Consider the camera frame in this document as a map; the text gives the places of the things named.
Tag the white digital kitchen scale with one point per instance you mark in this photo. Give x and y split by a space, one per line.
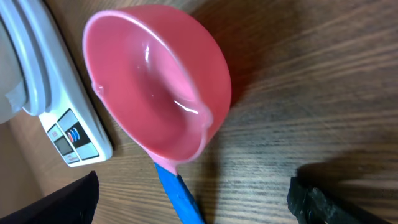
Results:
55 93

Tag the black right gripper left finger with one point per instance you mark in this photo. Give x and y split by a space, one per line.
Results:
73 204

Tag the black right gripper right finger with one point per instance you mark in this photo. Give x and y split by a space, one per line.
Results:
312 205

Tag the white bowl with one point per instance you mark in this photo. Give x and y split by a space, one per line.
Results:
13 94

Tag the pink scoop with blue handle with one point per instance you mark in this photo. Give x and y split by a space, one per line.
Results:
164 80

